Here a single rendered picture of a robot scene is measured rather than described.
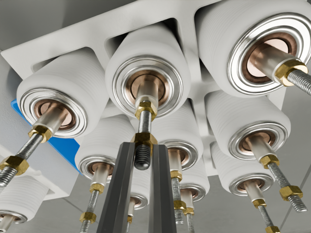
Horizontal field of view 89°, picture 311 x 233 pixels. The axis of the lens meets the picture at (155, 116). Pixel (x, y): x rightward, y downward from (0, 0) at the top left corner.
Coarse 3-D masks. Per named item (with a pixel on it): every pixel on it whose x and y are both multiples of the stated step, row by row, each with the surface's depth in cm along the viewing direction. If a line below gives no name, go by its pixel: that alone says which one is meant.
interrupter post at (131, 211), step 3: (132, 201) 32; (129, 204) 32; (132, 204) 32; (129, 207) 31; (132, 207) 31; (129, 210) 31; (132, 210) 31; (129, 213) 30; (132, 213) 31; (132, 216) 31
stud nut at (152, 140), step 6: (144, 132) 11; (132, 138) 11; (138, 138) 10; (144, 138) 10; (150, 138) 10; (138, 144) 10; (144, 144) 10; (150, 144) 10; (150, 150) 11; (150, 156) 11
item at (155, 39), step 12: (156, 24) 23; (132, 36) 18; (144, 36) 16; (156, 36) 17; (168, 36) 19; (120, 48) 15; (132, 48) 15; (144, 48) 15; (156, 48) 15; (168, 48) 15; (120, 60) 15; (168, 60) 15; (180, 60) 16; (108, 72) 16; (180, 72) 16; (108, 84) 17; (120, 108) 19
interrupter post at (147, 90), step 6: (144, 84) 16; (150, 84) 16; (138, 90) 16; (144, 90) 15; (150, 90) 15; (156, 90) 16; (138, 96) 14; (144, 96) 14; (150, 96) 14; (156, 96) 15; (138, 102) 15; (156, 102) 15; (156, 108) 15
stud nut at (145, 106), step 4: (140, 104) 13; (144, 104) 13; (148, 104) 13; (152, 104) 14; (140, 108) 13; (144, 108) 13; (148, 108) 13; (152, 108) 13; (136, 112) 13; (140, 112) 13; (152, 112) 13; (156, 112) 14; (136, 116) 14; (152, 116) 14; (152, 120) 14
